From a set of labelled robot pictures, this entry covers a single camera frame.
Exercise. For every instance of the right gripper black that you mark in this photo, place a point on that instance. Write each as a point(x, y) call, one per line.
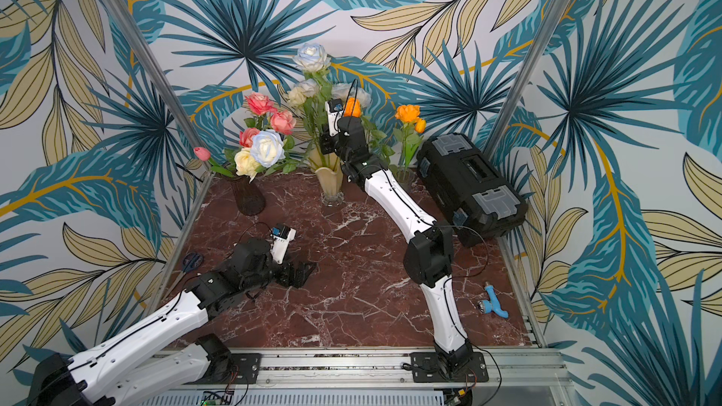
point(344, 128)

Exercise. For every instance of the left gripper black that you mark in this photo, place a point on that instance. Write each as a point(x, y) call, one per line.
point(290, 280)

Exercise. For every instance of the pink rose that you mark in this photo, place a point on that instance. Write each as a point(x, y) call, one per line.
point(246, 137)
point(260, 105)
point(283, 122)

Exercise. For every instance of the cream rose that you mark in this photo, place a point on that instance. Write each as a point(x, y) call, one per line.
point(246, 165)
point(303, 108)

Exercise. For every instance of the orange rose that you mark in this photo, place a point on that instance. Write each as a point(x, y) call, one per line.
point(353, 108)
point(404, 113)

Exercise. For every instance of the pink tulip bud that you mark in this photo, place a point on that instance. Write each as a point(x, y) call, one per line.
point(204, 155)

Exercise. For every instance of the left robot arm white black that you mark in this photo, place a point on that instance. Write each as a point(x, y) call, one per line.
point(119, 371)

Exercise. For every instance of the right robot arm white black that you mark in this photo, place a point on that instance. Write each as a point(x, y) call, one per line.
point(429, 253)

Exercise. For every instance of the cream yellow fluted vase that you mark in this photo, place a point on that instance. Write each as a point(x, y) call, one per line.
point(328, 172)

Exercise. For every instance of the clear glass vase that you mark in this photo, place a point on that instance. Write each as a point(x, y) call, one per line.
point(404, 176)

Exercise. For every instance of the dark purple glass vase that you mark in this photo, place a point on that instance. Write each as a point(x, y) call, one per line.
point(249, 199)

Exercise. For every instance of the black plastic toolbox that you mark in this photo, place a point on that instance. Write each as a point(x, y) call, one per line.
point(468, 190)

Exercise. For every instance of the blue plastic tool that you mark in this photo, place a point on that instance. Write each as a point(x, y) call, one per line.
point(492, 305)

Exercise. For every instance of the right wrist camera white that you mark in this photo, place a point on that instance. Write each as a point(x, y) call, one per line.
point(334, 109)

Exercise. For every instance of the blue handled scissors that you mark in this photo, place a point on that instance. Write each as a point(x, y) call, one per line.
point(191, 262)

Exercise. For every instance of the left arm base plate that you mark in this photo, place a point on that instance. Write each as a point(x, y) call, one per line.
point(234, 368)

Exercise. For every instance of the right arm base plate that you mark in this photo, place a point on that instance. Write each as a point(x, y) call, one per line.
point(429, 367)

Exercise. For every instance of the aluminium front rail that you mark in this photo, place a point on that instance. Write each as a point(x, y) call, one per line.
point(509, 369)

